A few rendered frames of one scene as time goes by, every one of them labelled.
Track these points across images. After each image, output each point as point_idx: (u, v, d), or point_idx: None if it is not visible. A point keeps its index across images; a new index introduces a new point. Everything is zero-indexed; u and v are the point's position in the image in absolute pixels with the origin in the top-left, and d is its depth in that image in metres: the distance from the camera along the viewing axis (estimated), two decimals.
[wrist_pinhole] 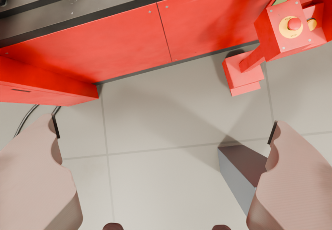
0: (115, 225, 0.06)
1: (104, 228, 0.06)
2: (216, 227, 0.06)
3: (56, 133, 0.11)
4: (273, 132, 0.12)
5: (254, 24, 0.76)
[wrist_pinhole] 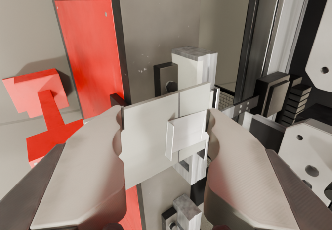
0: (115, 225, 0.06)
1: (104, 228, 0.06)
2: (216, 227, 0.06)
3: (122, 124, 0.13)
4: (209, 120, 0.12)
5: (79, 119, 0.64)
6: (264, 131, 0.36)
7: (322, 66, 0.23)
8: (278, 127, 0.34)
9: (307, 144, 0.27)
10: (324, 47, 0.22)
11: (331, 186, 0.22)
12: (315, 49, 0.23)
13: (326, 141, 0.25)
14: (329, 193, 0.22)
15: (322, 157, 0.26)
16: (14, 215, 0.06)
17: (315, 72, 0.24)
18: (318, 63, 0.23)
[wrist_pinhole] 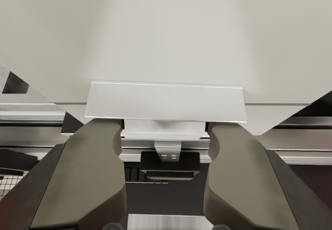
0: (115, 225, 0.06)
1: (104, 228, 0.06)
2: (216, 227, 0.06)
3: (122, 124, 0.13)
4: None
5: None
6: None
7: None
8: None
9: None
10: None
11: None
12: None
13: None
14: None
15: None
16: (14, 215, 0.06)
17: None
18: None
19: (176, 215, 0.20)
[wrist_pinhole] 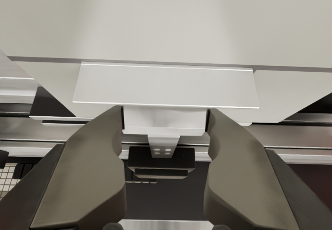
0: (115, 225, 0.06)
1: (104, 228, 0.06)
2: (216, 227, 0.06)
3: (122, 124, 0.13)
4: (209, 120, 0.12)
5: None
6: None
7: None
8: None
9: None
10: None
11: None
12: None
13: None
14: None
15: None
16: (14, 215, 0.06)
17: None
18: None
19: (175, 220, 0.16)
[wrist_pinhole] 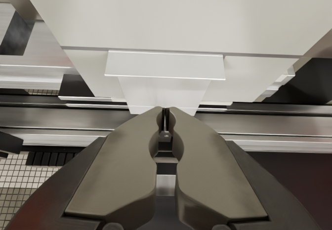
0: (115, 225, 0.06)
1: (104, 228, 0.06)
2: (216, 227, 0.06)
3: (161, 125, 0.13)
4: (169, 119, 0.12)
5: None
6: None
7: None
8: None
9: None
10: None
11: None
12: None
13: None
14: None
15: None
16: (54, 197, 0.06)
17: None
18: None
19: (172, 175, 0.21)
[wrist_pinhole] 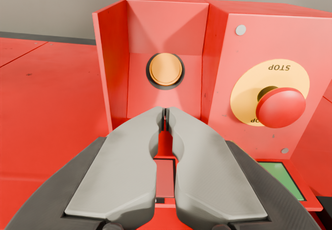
0: (115, 225, 0.06)
1: (104, 228, 0.06)
2: (216, 227, 0.06)
3: (161, 125, 0.13)
4: (169, 119, 0.12)
5: None
6: None
7: None
8: None
9: None
10: None
11: None
12: None
13: None
14: None
15: None
16: (54, 197, 0.06)
17: None
18: None
19: None
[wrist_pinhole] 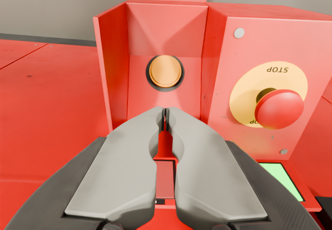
0: (115, 225, 0.06)
1: (104, 228, 0.06)
2: (216, 227, 0.06)
3: (161, 125, 0.13)
4: (169, 119, 0.12)
5: None
6: None
7: None
8: None
9: None
10: None
11: None
12: None
13: None
14: None
15: None
16: (54, 197, 0.06)
17: None
18: None
19: None
